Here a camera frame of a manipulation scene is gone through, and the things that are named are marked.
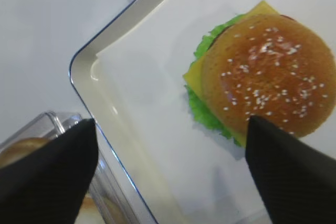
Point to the clear bun container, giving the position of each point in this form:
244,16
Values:
104,202

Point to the white tray liner paper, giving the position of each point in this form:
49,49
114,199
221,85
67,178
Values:
168,134

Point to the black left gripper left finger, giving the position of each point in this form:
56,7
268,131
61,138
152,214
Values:
49,185

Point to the white metal tray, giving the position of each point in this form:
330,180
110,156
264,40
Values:
136,103

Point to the lettuce leaf on burger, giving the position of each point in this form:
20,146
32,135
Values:
200,111

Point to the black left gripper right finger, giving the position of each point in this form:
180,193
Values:
295,181

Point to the cheese slice on burger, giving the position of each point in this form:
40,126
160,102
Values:
193,76

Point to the bun half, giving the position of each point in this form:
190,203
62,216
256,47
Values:
21,149
271,66

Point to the meat patty on burger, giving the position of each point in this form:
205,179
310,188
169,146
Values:
221,32

